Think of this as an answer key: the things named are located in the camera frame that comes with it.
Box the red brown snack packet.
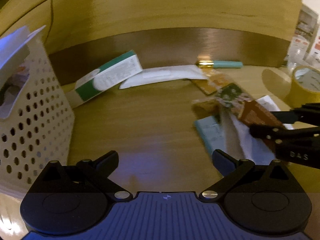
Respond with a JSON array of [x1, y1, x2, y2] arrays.
[[238, 100, 285, 129]]

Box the green floral packet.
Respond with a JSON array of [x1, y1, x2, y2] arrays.
[[192, 82, 253, 117]]

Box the light blue booklet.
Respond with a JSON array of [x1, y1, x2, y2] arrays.
[[194, 111, 275, 165]]

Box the yellow tape roll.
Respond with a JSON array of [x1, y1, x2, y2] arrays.
[[286, 66, 320, 108]]

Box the white perforated plastic basket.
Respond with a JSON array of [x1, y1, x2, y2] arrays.
[[1, 27, 74, 198]]

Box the orange patterned packet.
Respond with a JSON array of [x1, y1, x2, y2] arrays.
[[191, 68, 233, 95]]

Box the clear plastic cup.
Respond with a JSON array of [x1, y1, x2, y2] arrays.
[[286, 49, 308, 74]]

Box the teal gold pen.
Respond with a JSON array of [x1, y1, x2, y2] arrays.
[[196, 60, 243, 69]]

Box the white flat envelope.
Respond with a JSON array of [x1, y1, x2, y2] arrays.
[[119, 65, 208, 89]]

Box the green white carton box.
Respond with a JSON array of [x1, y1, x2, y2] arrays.
[[66, 50, 143, 108]]

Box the photo sign stand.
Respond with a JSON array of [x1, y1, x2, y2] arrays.
[[285, 4, 319, 61]]

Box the black hanging cable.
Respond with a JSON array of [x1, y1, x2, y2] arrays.
[[44, 0, 61, 47]]

